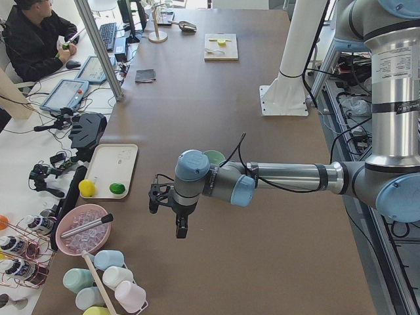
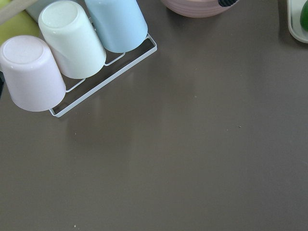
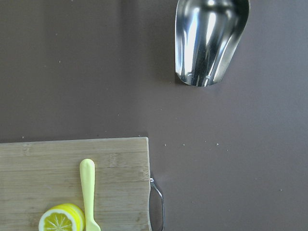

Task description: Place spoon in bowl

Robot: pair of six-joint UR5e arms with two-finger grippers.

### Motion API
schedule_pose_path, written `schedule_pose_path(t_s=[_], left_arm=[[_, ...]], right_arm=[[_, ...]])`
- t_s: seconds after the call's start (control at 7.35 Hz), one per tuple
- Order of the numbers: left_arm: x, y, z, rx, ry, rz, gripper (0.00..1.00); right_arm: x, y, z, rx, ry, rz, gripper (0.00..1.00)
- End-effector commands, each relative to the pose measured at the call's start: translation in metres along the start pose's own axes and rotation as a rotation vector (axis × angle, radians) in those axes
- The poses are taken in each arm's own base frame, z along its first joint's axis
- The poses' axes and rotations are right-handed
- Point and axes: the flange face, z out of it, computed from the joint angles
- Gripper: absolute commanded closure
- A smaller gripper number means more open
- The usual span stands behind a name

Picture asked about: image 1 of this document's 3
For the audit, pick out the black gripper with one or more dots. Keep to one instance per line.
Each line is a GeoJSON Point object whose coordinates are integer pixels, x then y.
{"type": "Point", "coordinates": [183, 210]}

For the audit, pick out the mint green bowl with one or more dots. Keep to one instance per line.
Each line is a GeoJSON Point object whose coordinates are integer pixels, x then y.
{"type": "Point", "coordinates": [215, 157]}

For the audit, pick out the white ceramic spoon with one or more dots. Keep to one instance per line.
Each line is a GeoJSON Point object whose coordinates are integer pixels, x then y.
{"type": "Point", "coordinates": [216, 52]}

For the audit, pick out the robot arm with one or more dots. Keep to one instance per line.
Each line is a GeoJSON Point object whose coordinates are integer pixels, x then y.
{"type": "Point", "coordinates": [388, 180]}

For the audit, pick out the pink bowl with ice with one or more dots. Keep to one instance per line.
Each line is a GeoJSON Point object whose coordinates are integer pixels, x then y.
{"type": "Point", "coordinates": [89, 240]}

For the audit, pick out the green lime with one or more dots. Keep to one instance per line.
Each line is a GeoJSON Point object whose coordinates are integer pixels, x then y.
{"type": "Point", "coordinates": [117, 188]}

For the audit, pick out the metal muddler black tip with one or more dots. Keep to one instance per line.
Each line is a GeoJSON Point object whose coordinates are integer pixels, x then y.
{"type": "Point", "coordinates": [103, 220]}

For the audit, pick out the light blue cup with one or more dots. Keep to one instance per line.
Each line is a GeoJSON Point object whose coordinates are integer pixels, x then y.
{"type": "Point", "coordinates": [107, 258]}

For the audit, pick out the white cup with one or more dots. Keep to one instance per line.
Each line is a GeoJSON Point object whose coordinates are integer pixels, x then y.
{"type": "Point", "coordinates": [114, 275]}

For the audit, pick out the pink cup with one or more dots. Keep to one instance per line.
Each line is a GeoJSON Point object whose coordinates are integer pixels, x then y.
{"type": "Point", "coordinates": [131, 297]}

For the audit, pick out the cream rabbit tray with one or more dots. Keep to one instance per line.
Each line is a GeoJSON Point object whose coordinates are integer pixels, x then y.
{"type": "Point", "coordinates": [111, 163]}

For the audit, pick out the yellow lemon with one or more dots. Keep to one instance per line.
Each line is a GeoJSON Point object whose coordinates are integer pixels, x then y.
{"type": "Point", "coordinates": [87, 188]}

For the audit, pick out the pale blue cup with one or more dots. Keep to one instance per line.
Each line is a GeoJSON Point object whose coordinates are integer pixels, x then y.
{"type": "Point", "coordinates": [89, 297]}

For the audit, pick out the mint green cup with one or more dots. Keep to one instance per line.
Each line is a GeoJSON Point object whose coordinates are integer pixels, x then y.
{"type": "Point", "coordinates": [76, 279]}

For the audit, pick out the yellow cup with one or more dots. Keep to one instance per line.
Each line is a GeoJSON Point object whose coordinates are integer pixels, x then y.
{"type": "Point", "coordinates": [96, 310]}

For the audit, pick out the grey folded cloth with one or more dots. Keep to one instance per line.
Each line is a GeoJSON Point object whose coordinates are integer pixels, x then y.
{"type": "Point", "coordinates": [145, 76]}

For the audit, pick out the blue teach pendant near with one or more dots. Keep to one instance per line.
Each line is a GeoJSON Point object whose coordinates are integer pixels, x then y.
{"type": "Point", "coordinates": [68, 93]}

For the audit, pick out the blue teach pendant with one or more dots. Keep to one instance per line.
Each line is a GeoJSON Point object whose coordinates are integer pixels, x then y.
{"type": "Point", "coordinates": [68, 93]}
{"type": "Point", "coordinates": [92, 71]}

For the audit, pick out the blue teach pendant far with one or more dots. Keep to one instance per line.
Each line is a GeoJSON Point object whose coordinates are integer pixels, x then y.
{"type": "Point", "coordinates": [92, 71]}

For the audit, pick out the bamboo cutting board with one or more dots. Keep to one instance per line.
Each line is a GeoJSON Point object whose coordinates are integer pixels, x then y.
{"type": "Point", "coordinates": [231, 47]}

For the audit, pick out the yellow plastic knife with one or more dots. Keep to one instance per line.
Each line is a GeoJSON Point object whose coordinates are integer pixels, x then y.
{"type": "Point", "coordinates": [215, 39]}

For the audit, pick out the wooden stand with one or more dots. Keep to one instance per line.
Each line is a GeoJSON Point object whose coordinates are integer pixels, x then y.
{"type": "Point", "coordinates": [156, 36]}

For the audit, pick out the metal scoop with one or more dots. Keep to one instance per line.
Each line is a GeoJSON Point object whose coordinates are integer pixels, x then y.
{"type": "Point", "coordinates": [185, 26]}

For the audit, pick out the black keyboard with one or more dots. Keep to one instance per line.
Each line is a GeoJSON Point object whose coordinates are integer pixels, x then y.
{"type": "Point", "coordinates": [108, 35]}

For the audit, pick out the seated person in black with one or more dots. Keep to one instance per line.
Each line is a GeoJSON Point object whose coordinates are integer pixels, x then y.
{"type": "Point", "coordinates": [40, 42]}

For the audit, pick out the wooden cup rack post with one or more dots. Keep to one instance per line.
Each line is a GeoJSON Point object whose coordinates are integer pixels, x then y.
{"type": "Point", "coordinates": [99, 284]}

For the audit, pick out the aluminium frame post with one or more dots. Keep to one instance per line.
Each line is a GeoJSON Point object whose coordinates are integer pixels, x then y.
{"type": "Point", "coordinates": [88, 20]}

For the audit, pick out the copper wire bottle rack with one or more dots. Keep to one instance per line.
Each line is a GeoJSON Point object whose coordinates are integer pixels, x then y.
{"type": "Point", "coordinates": [26, 251]}

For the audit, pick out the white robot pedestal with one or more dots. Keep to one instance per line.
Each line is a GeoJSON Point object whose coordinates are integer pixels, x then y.
{"type": "Point", "coordinates": [285, 96]}

